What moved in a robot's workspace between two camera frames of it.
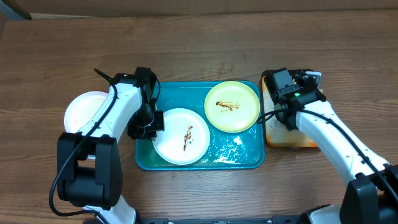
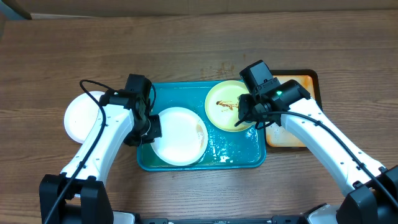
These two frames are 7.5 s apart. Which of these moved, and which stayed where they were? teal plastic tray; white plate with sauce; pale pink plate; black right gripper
Moved: black right gripper
Stayed: pale pink plate; white plate with sauce; teal plastic tray
